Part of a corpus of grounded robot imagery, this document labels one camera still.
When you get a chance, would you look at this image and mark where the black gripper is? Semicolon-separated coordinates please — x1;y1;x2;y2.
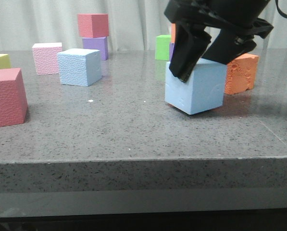
164;0;274;83

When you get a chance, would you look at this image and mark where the smooth light blue foam block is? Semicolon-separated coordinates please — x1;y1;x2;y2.
165;58;227;115

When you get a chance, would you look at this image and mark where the textured light blue foam block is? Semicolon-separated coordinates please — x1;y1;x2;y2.
57;48;101;87

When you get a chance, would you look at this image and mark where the right purple foam block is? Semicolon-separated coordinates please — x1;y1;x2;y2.
169;43;175;61

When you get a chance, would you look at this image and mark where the purple foam block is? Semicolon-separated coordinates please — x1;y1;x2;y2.
82;37;108;61
169;43;175;61

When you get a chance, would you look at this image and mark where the orange stacked foam block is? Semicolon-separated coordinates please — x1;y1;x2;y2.
171;24;176;43

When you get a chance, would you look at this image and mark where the damaged orange foam block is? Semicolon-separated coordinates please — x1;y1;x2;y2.
225;53;259;95

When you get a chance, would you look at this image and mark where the green foam block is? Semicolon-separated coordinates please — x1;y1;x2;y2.
155;35;171;61

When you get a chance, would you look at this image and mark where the left purple foam block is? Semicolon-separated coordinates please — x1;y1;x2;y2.
82;37;108;61

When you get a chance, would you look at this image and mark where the red stacked foam block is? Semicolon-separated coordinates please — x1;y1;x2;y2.
77;13;109;38

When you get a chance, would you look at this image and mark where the pink foam block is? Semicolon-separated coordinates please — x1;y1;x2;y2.
32;42;62;75

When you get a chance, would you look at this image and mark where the grey curtain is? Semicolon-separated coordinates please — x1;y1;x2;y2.
0;0;287;52

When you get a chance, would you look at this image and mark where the large red foam block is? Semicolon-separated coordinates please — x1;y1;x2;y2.
0;68;28;127

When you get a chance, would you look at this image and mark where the black cable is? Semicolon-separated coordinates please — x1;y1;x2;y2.
275;0;287;20

